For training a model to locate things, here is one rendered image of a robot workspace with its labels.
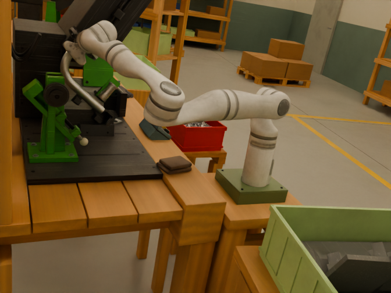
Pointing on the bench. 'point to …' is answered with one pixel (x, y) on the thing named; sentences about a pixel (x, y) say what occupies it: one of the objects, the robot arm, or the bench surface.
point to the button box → (154, 131)
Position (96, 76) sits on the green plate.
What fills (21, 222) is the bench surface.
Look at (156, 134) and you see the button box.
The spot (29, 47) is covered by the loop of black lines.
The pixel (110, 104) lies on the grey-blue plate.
